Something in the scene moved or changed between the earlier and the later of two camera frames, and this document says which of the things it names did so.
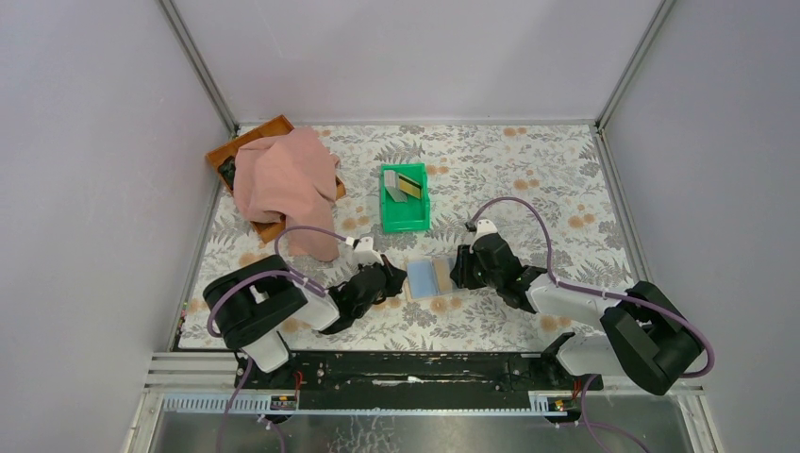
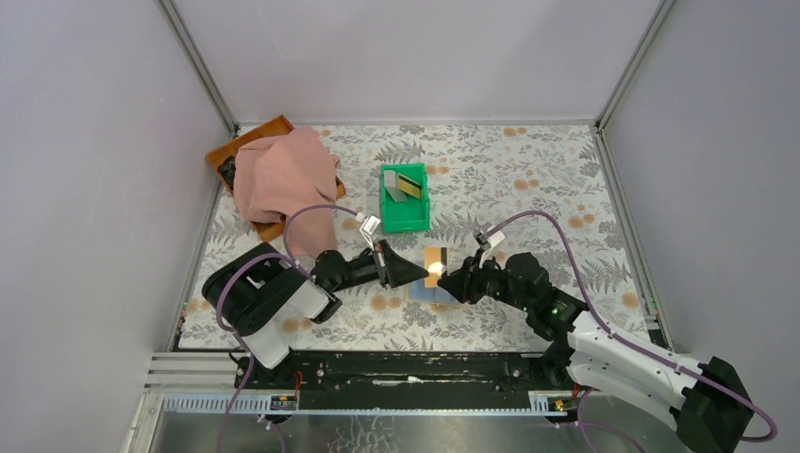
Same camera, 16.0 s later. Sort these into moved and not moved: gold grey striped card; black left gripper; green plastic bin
Moved: black left gripper
Not moved: gold grey striped card; green plastic bin
